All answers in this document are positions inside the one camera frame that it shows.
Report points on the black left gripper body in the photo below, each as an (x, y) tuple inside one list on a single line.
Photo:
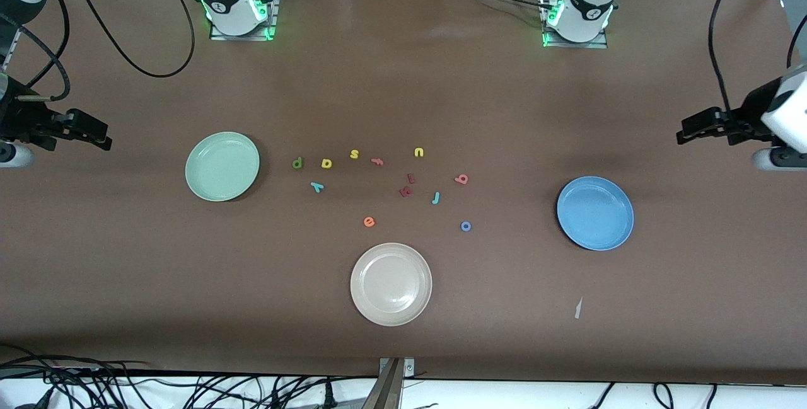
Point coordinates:
[(751, 114)]

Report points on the grey metal mounting bracket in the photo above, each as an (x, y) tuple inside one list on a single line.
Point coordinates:
[(388, 390)]

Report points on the teal foam letter y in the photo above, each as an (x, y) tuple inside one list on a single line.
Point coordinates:
[(317, 186)]

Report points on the light green plate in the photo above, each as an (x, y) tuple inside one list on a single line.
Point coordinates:
[(222, 166)]

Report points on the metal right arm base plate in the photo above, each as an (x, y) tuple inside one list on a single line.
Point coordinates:
[(272, 18)]

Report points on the aluminium frame profile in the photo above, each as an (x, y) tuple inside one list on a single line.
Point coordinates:
[(6, 50)]

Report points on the beige plate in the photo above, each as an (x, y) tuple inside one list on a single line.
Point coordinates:
[(391, 284)]

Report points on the blue plate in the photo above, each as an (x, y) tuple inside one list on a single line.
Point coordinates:
[(595, 213)]

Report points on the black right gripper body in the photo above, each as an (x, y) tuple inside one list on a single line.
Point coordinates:
[(20, 120)]

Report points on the white paper scrap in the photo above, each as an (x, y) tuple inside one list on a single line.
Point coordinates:
[(578, 308)]

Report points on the pink foam letter b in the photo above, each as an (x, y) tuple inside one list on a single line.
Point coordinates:
[(463, 179)]

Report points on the green foam letter p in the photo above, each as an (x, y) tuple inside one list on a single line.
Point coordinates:
[(296, 164)]

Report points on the dark red foam letter k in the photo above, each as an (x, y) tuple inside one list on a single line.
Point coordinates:
[(405, 192)]

